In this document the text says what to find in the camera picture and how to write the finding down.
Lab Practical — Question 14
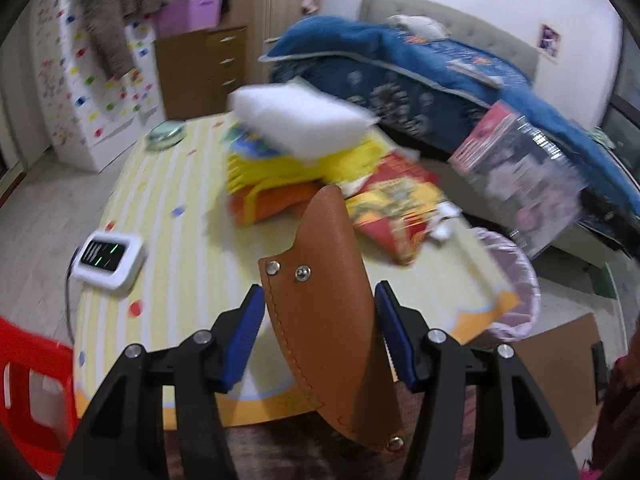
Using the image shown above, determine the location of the white spotted cabinet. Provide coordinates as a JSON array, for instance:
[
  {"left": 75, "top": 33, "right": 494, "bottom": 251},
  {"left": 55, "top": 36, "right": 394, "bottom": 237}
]
[{"left": 30, "top": 0, "right": 168, "bottom": 171}]

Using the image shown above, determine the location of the yellow foam net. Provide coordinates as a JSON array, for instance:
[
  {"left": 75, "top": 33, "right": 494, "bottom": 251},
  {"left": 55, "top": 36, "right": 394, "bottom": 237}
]
[{"left": 225, "top": 132, "right": 396, "bottom": 196}]

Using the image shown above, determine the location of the light wooden wardrobe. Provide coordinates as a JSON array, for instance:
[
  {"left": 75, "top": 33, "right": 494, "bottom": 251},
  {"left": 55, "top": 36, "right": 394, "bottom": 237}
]
[{"left": 252, "top": 0, "right": 306, "bottom": 46}]

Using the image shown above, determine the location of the white crumpled paper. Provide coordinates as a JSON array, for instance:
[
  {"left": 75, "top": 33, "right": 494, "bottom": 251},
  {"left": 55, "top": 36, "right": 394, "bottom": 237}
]
[{"left": 430, "top": 202, "right": 463, "bottom": 243}]

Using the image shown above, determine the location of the yellow striped tablecloth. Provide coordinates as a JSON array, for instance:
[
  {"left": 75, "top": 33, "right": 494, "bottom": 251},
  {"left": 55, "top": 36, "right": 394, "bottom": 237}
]
[{"left": 72, "top": 112, "right": 523, "bottom": 431}]

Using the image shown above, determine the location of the dark brown patterned cloth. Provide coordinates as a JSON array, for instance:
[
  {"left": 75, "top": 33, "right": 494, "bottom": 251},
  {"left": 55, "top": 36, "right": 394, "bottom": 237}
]
[{"left": 162, "top": 380, "right": 436, "bottom": 480}]

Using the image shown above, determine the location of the small wall picture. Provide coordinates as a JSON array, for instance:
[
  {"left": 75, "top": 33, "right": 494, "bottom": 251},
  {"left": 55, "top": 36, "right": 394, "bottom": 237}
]
[{"left": 537, "top": 22, "right": 562, "bottom": 60}]

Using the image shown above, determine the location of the brown leather sheath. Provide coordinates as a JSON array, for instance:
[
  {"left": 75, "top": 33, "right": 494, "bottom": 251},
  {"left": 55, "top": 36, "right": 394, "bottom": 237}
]
[{"left": 258, "top": 185, "right": 408, "bottom": 453}]

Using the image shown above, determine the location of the white timer device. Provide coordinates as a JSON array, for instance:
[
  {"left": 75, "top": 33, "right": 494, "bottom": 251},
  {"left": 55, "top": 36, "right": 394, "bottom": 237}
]
[{"left": 71, "top": 230, "right": 147, "bottom": 301}]

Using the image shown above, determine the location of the orange packet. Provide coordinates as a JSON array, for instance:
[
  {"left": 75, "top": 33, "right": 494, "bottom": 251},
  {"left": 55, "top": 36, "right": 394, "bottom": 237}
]
[{"left": 230, "top": 182, "right": 321, "bottom": 226}]

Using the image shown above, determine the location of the dark red cloth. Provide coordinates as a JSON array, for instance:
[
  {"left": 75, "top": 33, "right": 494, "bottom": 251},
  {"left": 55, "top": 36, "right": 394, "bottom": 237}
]
[{"left": 590, "top": 345, "right": 640, "bottom": 480}]

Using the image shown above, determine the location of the red plastic stool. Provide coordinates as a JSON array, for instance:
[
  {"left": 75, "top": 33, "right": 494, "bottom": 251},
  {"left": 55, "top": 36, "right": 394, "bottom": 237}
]
[{"left": 0, "top": 315, "right": 81, "bottom": 471}]

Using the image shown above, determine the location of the white foam block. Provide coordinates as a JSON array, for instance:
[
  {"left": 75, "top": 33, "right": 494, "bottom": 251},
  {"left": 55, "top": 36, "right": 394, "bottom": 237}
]
[{"left": 229, "top": 82, "right": 378, "bottom": 161}]

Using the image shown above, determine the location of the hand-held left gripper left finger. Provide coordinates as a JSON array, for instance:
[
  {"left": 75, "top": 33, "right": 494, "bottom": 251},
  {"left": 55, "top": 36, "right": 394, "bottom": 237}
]
[{"left": 55, "top": 284, "right": 266, "bottom": 480}]

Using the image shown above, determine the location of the dark cable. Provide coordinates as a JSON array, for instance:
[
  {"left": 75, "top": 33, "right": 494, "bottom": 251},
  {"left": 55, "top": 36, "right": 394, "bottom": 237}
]
[{"left": 65, "top": 247, "right": 83, "bottom": 346}]

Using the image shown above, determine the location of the red snack packet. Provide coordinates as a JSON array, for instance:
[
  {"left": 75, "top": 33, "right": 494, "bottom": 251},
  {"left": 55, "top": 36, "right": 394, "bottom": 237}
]
[{"left": 345, "top": 152, "right": 443, "bottom": 266}]

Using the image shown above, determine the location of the brown cardboard sheet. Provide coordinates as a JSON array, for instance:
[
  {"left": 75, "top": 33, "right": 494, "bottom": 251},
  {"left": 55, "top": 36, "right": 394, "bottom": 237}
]
[{"left": 510, "top": 312, "right": 608, "bottom": 453}]

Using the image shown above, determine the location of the white plush toy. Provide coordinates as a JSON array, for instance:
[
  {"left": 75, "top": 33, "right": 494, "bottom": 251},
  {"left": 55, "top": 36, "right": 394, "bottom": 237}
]
[{"left": 387, "top": 14, "right": 451, "bottom": 40}]

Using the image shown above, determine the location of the bin with pink bag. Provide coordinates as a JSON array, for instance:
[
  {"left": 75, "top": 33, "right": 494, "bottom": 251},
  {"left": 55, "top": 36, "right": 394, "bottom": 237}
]
[{"left": 470, "top": 226, "right": 542, "bottom": 346}]

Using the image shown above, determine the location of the purple storage box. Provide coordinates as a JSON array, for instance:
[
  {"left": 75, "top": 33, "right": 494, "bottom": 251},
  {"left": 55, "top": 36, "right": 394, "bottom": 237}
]
[{"left": 151, "top": 0, "right": 223, "bottom": 37}]

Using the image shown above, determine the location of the grey upholstered bed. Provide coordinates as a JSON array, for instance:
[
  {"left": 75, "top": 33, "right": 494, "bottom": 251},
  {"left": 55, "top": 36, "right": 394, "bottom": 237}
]
[{"left": 357, "top": 0, "right": 640, "bottom": 273}]

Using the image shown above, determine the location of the dark glossy packet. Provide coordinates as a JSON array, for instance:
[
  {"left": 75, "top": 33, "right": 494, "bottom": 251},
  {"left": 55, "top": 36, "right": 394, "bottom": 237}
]
[{"left": 447, "top": 101, "right": 588, "bottom": 260}]

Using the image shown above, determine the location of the bed with blue quilt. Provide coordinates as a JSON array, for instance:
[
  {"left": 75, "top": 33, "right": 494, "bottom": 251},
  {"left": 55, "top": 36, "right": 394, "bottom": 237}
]
[{"left": 258, "top": 14, "right": 640, "bottom": 256}]

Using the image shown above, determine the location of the wooden drawer cabinet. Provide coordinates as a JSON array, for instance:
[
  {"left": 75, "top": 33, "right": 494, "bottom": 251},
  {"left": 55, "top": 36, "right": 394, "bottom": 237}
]
[{"left": 153, "top": 25, "right": 249, "bottom": 122}]

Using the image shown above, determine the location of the blue and yellow packet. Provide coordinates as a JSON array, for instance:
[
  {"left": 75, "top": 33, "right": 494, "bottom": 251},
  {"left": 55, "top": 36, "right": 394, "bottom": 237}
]
[{"left": 227, "top": 125, "right": 281, "bottom": 158}]

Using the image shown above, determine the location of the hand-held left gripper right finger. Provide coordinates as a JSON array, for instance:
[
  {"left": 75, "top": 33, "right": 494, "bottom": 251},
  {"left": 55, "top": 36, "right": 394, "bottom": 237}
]
[{"left": 374, "top": 280, "right": 581, "bottom": 480}]

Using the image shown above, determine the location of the brown quilted jacket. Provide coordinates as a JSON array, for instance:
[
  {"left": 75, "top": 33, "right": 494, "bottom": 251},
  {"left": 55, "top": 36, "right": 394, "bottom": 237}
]
[{"left": 75, "top": 0, "right": 186, "bottom": 78}]

